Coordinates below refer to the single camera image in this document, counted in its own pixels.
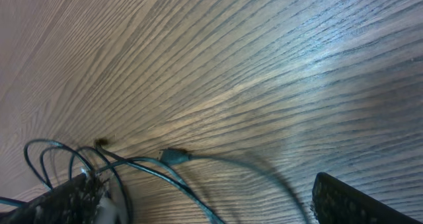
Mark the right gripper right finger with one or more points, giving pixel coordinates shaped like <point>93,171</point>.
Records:
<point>335,202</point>

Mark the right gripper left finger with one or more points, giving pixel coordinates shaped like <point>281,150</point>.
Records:
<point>74,202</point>

